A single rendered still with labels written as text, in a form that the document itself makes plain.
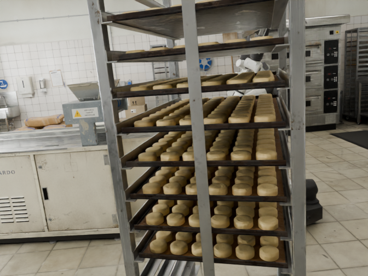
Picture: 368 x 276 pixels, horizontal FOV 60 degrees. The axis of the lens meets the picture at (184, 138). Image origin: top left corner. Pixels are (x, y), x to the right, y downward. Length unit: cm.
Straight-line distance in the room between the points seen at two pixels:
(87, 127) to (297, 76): 203
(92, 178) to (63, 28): 480
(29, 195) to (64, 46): 456
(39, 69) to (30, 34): 70
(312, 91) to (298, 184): 553
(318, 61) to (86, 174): 467
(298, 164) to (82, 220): 229
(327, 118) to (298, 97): 573
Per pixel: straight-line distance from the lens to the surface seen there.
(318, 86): 622
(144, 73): 673
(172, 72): 138
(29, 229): 307
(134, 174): 276
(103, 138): 269
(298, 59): 72
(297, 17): 73
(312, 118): 634
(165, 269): 122
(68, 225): 291
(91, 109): 252
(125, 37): 680
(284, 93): 134
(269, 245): 95
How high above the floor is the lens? 137
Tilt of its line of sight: 12 degrees down
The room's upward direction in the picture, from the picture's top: 5 degrees counter-clockwise
